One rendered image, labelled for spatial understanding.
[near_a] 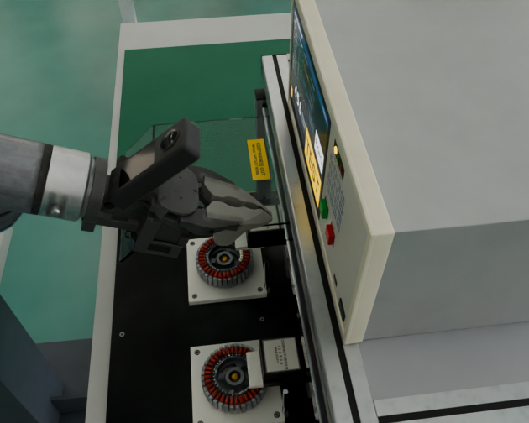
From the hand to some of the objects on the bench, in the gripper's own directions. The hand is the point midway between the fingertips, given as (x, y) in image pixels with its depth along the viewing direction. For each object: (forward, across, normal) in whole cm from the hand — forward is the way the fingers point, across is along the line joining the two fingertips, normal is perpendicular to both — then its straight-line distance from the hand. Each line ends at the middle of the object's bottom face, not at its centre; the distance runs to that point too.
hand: (264, 211), depth 65 cm
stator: (+12, -20, -39) cm, 46 cm away
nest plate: (+13, +4, -40) cm, 42 cm away
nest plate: (+13, -20, -40) cm, 47 cm away
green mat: (+34, -73, -32) cm, 87 cm away
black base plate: (+15, -8, -42) cm, 45 cm away
